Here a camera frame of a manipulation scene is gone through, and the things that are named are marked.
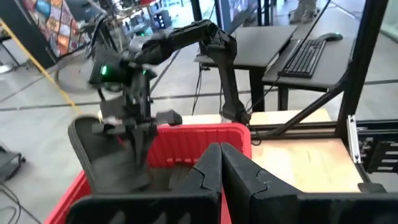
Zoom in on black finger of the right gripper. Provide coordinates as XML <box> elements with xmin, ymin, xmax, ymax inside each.
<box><xmin>130</xmin><ymin>130</ymin><xmax>158</xmax><ymax>187</ymax></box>

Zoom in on hanging black cables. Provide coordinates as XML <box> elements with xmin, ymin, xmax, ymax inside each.
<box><xmin>191</xmin><ymin>67</ymin><xmax>203</xmax><ymax>116</ymax></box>

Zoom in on person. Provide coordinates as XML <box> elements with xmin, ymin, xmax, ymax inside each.
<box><xmin>288</xmin><ymin>0</ymin><xmax>318</xmax><ymax>25</ymax></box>

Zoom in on black computer keyboard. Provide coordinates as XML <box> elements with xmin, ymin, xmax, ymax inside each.
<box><xmin>277</xmin><ymin>39</ymin><xmax>327</xmax><ymax>78</ymax></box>

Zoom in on blue partition panel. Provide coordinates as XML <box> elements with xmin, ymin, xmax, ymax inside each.
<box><xmin>217</xmin><ymin>0</ymin><xmax>233</xmax><ymax>32</ymax></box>

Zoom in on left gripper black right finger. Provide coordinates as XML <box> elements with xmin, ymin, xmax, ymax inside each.
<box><xmin>220</xmin><ymin>142</ymin><xmax>398</xmax><ymax>224</ymax></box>

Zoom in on dark grey desk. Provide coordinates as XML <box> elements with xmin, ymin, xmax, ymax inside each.
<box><xmin>262</xmin><ymin>32</ymin><xmax>357</xmax><ymax>111</ymax></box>
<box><xmin>194</xmin><ymin>24</ymin><xmax>298</xmax><ymax>113</ymax></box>

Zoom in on colourful patchwork quilt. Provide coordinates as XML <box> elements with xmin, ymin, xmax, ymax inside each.
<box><xmin>20</xmin><ymin>0</ymin><xmax>91</xmax><ymax>58</ymax></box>

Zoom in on black partition panel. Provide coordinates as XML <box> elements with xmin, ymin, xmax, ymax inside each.
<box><xmin>0</xmin><ymin>0</ymin><xmax>57</xmax><ymax>69</ymax></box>

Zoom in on black computer mouse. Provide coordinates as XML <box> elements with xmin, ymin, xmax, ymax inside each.
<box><xmin>317</xmin><ymin>32</ymin><xmax>344</xmax><ymax>42</ymax></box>

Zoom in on red plastic bin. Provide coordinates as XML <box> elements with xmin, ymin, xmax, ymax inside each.
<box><xmin>43</xmin><ymin>122</ymin><xmax>252</xmax><ymax>224</ymax></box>

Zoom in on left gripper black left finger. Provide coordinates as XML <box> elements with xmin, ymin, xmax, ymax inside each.
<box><xmin>67</xmin><ymin>142</ymin><xmax>223</xmax><ymax>224</ymax></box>

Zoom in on black aluminium frame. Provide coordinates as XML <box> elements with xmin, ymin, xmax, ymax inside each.
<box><xmin>248</xmin><ymin>0</ymin><xmax>398</xmax><ymax>194</ymax></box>

